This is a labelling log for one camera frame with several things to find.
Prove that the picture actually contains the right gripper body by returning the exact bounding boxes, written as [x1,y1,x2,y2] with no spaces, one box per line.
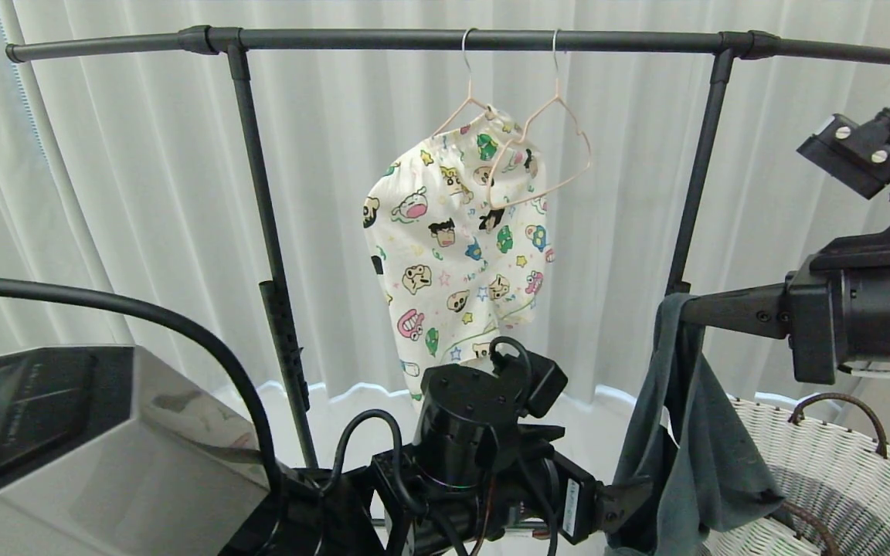
[785,251,890,385]

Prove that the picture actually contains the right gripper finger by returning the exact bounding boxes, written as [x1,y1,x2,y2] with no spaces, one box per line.
[679,283,792,341]

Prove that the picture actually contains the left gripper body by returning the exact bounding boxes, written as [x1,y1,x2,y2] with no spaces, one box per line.
[547,450,610,546]

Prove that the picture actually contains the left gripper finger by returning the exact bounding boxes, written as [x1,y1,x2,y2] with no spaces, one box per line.
[598,476,656,535]

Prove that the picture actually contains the dark grey garment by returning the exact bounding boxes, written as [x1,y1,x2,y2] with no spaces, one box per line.
[606,293,786,556]

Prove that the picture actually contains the pink clothes hanger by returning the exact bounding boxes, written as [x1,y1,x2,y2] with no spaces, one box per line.
[431,29,519,140]
[487,29,594,211]

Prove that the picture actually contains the cream printed garment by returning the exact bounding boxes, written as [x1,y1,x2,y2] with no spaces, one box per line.
[362,106,556,402]

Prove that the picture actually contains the white laundry basket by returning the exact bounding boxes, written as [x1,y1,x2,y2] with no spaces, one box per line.
[704,392,890,556]

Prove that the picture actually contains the black clothes rack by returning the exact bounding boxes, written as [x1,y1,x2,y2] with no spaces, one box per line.
[6,25,890,472]

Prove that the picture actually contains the white curtain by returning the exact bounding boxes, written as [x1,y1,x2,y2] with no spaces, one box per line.
[0,0,890,406]

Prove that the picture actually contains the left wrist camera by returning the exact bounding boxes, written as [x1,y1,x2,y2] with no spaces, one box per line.
[524,351,569,419]

